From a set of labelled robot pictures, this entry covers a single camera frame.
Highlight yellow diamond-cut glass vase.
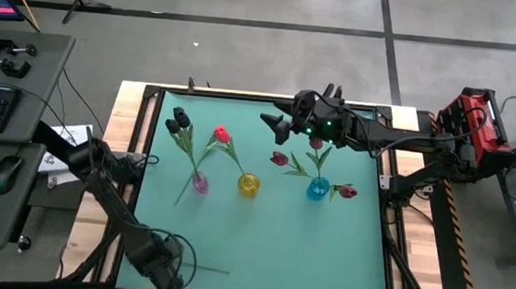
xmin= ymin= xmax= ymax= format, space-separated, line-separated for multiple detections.
xmin=236 ymin=172 xmax=263 ymax=200

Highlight red and black toolbox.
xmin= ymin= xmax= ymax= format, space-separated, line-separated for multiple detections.
xmin=430 ymin=83 xmax=516 ymax=182

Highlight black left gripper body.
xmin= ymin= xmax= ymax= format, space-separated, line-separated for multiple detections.
xmin=149 ymin=258 xmax=188 ymax=289

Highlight white paper sheets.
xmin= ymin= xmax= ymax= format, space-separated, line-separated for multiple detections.
xmin=35 ymin=120 xmax=96 ymax=192

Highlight black computer mouse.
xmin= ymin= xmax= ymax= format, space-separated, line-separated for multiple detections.
xmin=0 ymin=154 xmax=26 ymax=198

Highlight dark grey desk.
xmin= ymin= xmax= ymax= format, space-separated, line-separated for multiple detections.
xmin=0 ymin=29 xmax=77 ymax=257

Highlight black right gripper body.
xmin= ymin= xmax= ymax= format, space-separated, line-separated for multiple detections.
xmin=275 ymin=88 xmax=335 ymax=150

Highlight pink ribbed glass vase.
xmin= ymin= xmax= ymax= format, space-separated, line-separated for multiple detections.
xmin=190 ymin=171 xmax=212 ymax=197

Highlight black yellow hazard tape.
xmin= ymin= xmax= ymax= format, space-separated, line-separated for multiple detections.
xmin=415 ymin=114 xmax=497 ymax=289

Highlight teal table mat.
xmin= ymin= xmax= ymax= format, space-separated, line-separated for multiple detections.
xmin=115 ymin=88 xmax=404 ymax=289

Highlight thin black floor cable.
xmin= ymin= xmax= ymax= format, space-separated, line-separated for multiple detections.
xmin=57 ymin=68 xmax=110 ymax=136

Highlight black aluminium table frame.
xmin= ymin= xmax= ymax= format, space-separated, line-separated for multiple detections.
xmin=55 ymin=76 xmax=460 ymax=289

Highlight blue diamond-cut glass vase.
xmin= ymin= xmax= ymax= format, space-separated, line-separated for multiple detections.
xmin=305 ymin=175 xmax=332 ymax=202

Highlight black C-clamp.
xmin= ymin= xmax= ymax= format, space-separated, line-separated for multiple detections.
xmin=0 ymin=53 xmax=33 ymax=80
xmin=0 ymin=37 xmax=40 ymax=60

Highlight dark red artificial tulip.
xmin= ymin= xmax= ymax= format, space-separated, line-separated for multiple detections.
xmin=327 ymin=181 xmax=359 ymax=206
xmin=268 ymin=149 xmax=321 ymax=183
xmin=304 ymin=136 xmax=335 ymax=182

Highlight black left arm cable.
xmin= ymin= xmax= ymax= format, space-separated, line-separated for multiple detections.
xmin=154 ymin=228 xmax=201 ymax=289

